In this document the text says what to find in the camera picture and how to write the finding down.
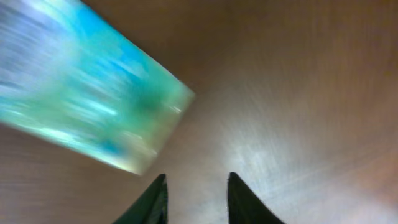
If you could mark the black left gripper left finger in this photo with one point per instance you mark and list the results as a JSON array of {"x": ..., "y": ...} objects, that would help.
[{"x": 151, "y": 207}]

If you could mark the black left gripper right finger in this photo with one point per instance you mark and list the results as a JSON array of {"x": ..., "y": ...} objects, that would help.
[{"x": 244, "y": 207}]

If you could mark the green tissue pack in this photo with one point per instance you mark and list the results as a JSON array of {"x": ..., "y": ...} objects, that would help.
[{"x": 70, "y": 78}]

